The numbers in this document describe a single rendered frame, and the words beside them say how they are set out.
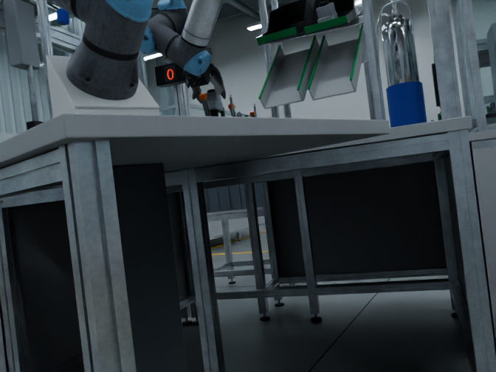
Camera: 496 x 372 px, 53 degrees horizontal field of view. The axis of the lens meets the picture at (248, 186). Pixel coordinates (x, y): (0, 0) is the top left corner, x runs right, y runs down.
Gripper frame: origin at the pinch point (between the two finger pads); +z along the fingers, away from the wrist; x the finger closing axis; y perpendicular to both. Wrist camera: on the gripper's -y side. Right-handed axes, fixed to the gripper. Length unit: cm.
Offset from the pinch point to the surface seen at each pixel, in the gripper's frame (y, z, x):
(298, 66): -5.3, -2.2, 29.7
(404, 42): -70, 31, 63
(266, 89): 6.7, -2.8, 20.9
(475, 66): -46, 34, 87
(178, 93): -14.1, 3.7, -18.4
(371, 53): -5, -2, 53
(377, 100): 4, 9, 53
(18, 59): -43, -13, -100
